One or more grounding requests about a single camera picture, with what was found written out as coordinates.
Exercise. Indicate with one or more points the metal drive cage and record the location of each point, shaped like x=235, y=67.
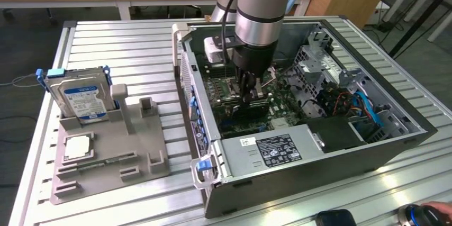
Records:
x=311, y=67

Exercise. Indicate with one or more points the green motherboard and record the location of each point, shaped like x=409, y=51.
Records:
x=283, y=109

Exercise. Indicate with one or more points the black open PC case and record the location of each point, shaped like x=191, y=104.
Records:
x=317, y=178

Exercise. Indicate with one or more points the white table frame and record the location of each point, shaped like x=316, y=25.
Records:
x=437, y=31

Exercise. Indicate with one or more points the blue case latch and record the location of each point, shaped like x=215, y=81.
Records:
x=204, y=165

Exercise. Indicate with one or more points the green RAM stick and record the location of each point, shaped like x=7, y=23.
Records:
x=95, y=163

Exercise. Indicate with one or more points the hard disk with blue label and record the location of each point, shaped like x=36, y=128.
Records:
x=83, y=99

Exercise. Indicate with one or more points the dark graphics card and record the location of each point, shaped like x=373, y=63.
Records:
x=252, y=110

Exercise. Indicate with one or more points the black phone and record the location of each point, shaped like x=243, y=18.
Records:
x=335, y=219

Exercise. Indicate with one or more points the grey power supply unit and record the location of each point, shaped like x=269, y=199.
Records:
x=240, y=157

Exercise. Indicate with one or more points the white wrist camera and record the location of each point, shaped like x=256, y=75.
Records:
x=212, y=50

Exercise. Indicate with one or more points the small silver chipset heatsink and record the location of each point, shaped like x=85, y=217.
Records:
x=281, y=122

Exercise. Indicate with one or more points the grey parts rack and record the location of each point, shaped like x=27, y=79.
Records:
x=112, y=141

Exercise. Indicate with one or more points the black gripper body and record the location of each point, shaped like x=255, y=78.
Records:
x=253, y=59

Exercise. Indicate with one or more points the silver CPU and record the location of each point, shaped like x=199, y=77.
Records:
x=77, y=146

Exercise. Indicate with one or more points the metal socket cover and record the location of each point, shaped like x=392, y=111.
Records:
x=272, y=76

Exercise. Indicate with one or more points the black tripod pole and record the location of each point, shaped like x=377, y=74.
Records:
x=420, y=23

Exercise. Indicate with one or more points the black and silver space mouse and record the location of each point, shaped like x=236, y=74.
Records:
x=416, y=216

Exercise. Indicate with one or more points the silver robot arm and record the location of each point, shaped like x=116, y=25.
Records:
x=257, y=11

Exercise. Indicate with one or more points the blue expansion card retainer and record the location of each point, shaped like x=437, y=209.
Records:
x=192, y=103

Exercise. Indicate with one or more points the person's hand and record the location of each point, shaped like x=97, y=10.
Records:
x=443, y=208

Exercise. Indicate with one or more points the CPU socket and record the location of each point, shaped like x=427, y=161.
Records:
x=232, y=87

